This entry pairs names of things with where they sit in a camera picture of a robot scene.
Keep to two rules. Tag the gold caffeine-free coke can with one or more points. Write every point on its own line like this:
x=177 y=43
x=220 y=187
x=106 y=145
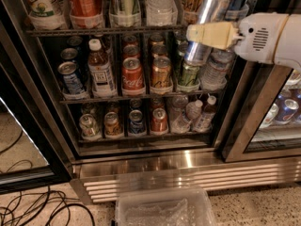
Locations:
x=160 y=72

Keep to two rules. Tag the right water bottle bottom shelf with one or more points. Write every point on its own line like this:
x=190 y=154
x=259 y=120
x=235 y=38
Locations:
x=203 y=122

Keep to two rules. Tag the green soda can front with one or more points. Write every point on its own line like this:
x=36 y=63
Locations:
x=188 y=75

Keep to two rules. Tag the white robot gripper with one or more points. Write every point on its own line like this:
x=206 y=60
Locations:
x=258 y=38

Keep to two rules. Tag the blue pepsi can front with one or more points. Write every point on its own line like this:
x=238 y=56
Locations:
x=71 y=77

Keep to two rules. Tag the orange gold can bottom shelf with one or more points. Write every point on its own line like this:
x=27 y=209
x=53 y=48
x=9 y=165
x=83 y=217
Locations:
x=112 y=125

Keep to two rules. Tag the red can bottom shelf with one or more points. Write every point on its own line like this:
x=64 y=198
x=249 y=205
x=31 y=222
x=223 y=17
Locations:
x=158 y=120

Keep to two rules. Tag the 7up can top shelf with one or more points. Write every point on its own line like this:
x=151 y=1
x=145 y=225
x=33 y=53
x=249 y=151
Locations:
x=44 y=8

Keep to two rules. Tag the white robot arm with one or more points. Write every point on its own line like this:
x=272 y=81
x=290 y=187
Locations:
x=288 y=50

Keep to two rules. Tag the open glass fridge door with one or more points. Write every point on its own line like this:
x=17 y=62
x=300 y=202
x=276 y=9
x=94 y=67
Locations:
x=28 y=157

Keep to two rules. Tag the silver blue redbull can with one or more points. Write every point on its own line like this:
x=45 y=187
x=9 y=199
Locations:
x=209 y=11

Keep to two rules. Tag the green white can bottom shelf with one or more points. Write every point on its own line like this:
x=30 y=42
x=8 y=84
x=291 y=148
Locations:
x=89 y=126

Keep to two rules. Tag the iced tea bottle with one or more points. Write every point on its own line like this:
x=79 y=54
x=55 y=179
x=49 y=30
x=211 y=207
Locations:
x=100 y=68

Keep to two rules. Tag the red coca-cola can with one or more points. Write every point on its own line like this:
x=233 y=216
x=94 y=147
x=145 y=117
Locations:
x=132 y=74

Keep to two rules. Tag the water bottle middle shelf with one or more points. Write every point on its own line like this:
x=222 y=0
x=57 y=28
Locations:
x=217 y=66

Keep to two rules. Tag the clear plastic bin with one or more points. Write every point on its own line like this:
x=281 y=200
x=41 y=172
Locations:
x=184 y=206

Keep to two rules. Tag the left water bottle bottom shelf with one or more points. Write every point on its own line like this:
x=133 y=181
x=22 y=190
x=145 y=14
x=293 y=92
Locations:
x=183 y=122

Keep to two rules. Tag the right glass fridge door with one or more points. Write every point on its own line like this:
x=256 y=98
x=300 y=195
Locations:
x=255 y=134

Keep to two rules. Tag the blue can behind right door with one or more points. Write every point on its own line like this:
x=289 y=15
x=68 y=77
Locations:
x=286 y=111

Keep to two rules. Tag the blue pepsi can bottom shelf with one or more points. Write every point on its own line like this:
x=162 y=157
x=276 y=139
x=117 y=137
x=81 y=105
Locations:
x=136 y=122

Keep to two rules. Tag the orange soda can top shelf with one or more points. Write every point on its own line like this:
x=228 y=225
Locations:
x=86 y=14

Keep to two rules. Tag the clear water bottle top shelf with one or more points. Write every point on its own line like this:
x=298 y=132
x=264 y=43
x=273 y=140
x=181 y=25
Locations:
x=159 y=12

